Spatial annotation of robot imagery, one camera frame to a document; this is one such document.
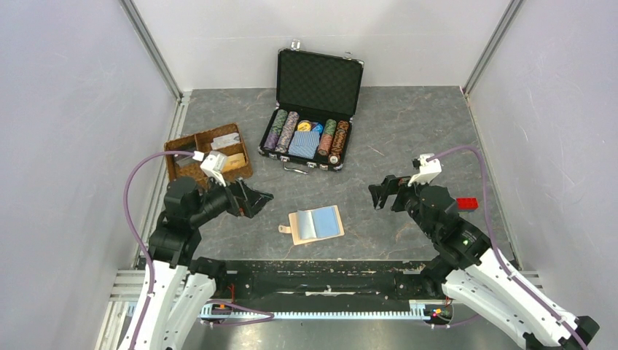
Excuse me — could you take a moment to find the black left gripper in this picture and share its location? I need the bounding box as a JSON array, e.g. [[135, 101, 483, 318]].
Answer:
[[189, 169, 273, 226]]

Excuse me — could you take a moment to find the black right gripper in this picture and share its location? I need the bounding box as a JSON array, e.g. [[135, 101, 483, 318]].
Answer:
[[368, 172, 437, 239]]

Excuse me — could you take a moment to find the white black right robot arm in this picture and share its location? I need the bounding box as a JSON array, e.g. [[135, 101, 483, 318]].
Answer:
[[368, 175, 600, 349]]

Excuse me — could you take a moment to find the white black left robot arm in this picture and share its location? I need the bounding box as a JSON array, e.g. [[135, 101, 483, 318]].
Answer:
[[119, 177, 273, 349]]

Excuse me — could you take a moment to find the dark card in basket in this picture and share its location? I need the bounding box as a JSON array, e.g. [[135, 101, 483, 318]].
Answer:
[[173, 153, 200, 168]]

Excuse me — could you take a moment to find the blue playing card deck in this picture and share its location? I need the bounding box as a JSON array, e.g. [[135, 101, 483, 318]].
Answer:
[[287, 131, 320, 159]]

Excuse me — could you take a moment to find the purple green chip stack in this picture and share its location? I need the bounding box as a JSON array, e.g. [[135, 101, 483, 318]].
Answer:
[[264, 109, 288, 150]]

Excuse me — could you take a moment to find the purple grey chip stack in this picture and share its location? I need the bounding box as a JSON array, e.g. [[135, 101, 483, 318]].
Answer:
[[275, 112, 300, 153]]

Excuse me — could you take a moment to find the brown woven divided basket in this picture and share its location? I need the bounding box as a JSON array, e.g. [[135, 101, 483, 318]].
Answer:
[[164, 123, 254, 188]]

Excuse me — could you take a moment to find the brown orange chip stack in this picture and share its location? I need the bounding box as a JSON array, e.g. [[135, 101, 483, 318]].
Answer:
[[329, 120, 350, 165]]

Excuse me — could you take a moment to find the red green chip stack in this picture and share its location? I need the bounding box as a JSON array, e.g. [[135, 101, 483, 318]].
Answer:
[[317, 119, 337, 156]]

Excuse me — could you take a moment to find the blue dealer button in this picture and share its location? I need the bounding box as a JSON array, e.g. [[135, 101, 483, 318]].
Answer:
[[311, 123, 324, 135]]

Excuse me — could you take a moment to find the yellow dealer button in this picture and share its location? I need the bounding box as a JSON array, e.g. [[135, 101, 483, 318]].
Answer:
[[297, 120, 313, 131]]

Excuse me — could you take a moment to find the red toy brick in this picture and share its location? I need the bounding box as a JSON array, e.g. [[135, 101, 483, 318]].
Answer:
[[456, 197, 479, 212]]

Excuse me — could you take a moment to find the black poker chip case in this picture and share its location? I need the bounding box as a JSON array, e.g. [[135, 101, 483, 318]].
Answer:
[[258, 41, 364, 174]]

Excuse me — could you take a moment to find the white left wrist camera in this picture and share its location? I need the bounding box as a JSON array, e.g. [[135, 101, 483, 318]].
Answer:
[[192, 150, 227, 187]]

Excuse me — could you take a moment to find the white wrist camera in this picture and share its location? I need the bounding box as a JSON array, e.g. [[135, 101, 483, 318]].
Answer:
[[192, 150, 227, 187], [407, 153, 442, 187]]

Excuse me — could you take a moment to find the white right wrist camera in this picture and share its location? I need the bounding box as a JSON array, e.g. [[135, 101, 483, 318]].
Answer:
[[407, 153, 442, 187]]

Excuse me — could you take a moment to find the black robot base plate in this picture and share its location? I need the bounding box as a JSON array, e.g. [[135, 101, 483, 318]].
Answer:
[[213, 260, 446, 312]]

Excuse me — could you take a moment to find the white slotted cable duct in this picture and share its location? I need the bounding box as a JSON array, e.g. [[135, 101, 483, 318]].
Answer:
[[198, 303, 431, 322]]

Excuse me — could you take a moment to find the left aluminium frame post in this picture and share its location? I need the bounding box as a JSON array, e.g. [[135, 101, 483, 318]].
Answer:
[[119, 0, 184, 101]]

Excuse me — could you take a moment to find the aluminium frame post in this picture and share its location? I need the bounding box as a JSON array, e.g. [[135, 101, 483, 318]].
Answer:
[[461, 0, 525, 98], [119, 0, 184, 101]]

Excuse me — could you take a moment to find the right aluminium frame post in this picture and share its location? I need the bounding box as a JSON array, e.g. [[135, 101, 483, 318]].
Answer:
[[461, 0, 525, 98]]

